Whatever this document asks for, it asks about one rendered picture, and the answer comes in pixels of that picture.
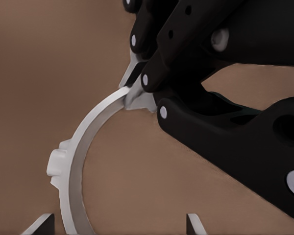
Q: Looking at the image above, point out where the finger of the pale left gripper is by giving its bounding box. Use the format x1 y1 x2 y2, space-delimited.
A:
123 81 160 114
118 51 148 87

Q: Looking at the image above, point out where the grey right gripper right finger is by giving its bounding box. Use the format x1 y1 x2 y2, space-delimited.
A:
186 213 207 235

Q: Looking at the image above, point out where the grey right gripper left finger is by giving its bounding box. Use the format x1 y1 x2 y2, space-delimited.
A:
21 212 55 235

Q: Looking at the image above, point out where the white drainage pipe clamp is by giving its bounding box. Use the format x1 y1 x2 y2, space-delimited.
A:
46 86 131 235

